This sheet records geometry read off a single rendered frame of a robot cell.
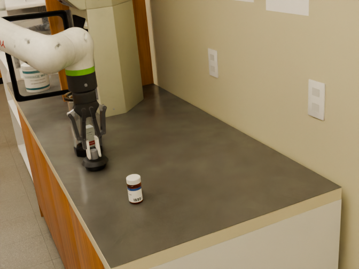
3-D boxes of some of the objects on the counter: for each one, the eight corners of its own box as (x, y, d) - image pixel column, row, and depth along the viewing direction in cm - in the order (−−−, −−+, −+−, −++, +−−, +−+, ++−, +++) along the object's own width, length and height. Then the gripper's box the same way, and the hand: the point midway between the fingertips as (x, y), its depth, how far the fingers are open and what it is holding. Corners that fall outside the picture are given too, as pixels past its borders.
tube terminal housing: (131, 91, 246) (110, -70, 217) (155, 106, 218) (135, -75, 190) (84, 100, 237) (56, -66, 208) (103, 118, 209) (74, -71, 180)
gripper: (103, 82, 158) (112, 147, 166) (56, 91, 152) (68, 158, 161) (110, 87, 151) (119, 155, 160) (61, 97, 145) (74, 166, 154)
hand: (92, 147), depth 159 cm, fingers closed on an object, 3 cm apart
